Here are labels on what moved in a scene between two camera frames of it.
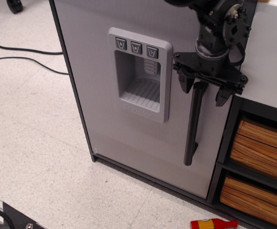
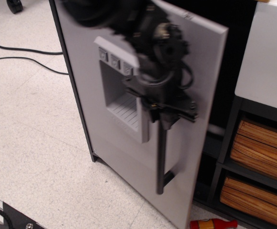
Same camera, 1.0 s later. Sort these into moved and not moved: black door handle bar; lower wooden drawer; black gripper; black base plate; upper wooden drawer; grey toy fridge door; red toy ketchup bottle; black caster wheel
Moved: black door handle bar; black gripper; grey toy fridge door
Not moved: black base plate; lower wooden drawer; black caster wheel; red toy ketchup bottle; upper wooden drawer
